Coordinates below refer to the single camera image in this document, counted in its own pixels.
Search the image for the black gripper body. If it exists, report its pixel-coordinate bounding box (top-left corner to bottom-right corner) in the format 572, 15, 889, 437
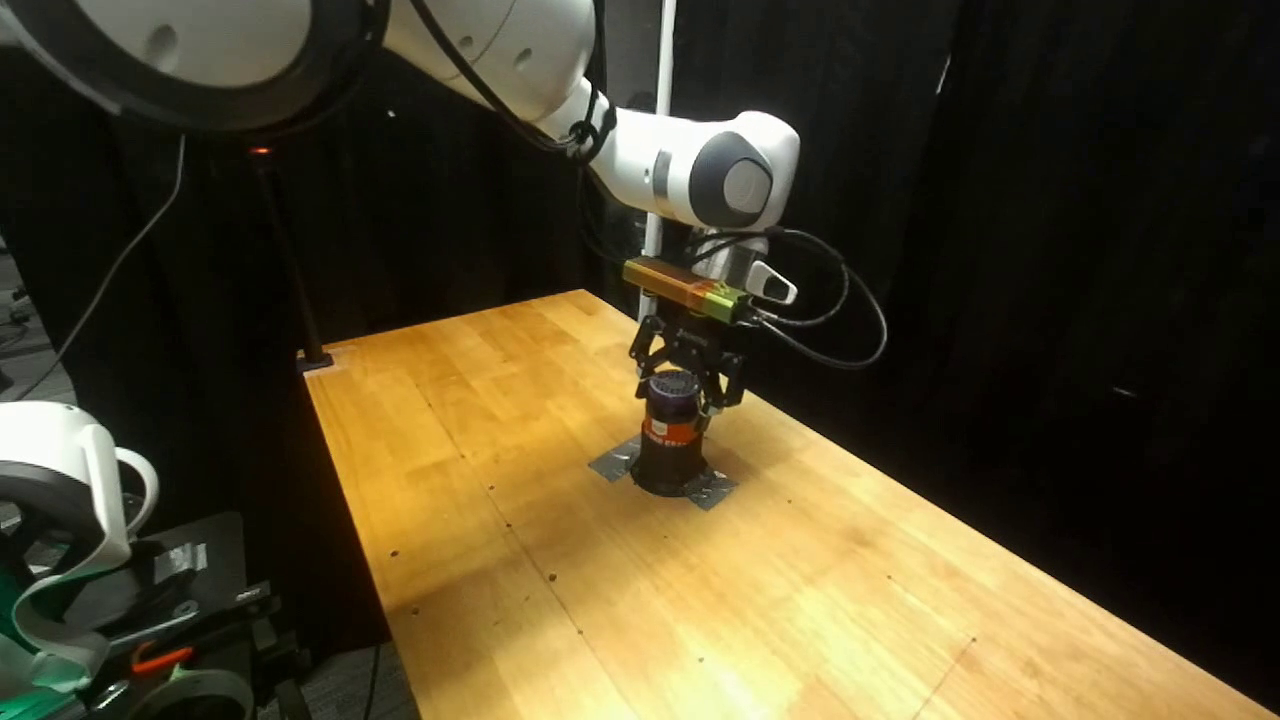
650, 311, 748, 394

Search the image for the brown coffee cup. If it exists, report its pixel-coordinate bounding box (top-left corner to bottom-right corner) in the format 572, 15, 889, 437
629, 370, 720, 502

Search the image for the white vertical pole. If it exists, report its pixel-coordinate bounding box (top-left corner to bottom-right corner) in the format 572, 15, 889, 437
635, 0, 681, 326

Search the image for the black pole with table clamp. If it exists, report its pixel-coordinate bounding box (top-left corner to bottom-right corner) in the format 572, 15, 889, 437
244, 135, 342, 378

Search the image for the black curtain backdrop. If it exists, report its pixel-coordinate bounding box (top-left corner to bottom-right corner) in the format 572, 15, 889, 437
0, 0, 1280, 676

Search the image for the black equipment cart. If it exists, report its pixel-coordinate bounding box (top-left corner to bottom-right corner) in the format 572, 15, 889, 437
0, 514, 322, 720

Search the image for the small orange tool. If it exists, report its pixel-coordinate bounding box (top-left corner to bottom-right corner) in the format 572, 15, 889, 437
129, 642, 200, 681

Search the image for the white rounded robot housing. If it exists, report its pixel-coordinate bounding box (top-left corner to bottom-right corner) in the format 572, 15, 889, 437
0, 396, 138, 579

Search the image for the green plastic part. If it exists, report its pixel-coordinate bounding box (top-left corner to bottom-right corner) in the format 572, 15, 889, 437
0, 558, 65, 705

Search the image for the grey flat base plate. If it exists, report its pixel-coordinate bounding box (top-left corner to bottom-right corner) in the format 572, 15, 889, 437
587, 442, 739, 515

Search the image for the black looped cable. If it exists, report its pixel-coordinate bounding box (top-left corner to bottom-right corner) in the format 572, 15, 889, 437
685, 223, 898, 378

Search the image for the thin grey hanging cable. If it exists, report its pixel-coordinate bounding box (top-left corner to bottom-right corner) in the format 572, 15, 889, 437
54, 129, 193, 370

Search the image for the white curved cable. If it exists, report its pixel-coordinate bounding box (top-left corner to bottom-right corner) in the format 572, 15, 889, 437
12, 444, 165, 657

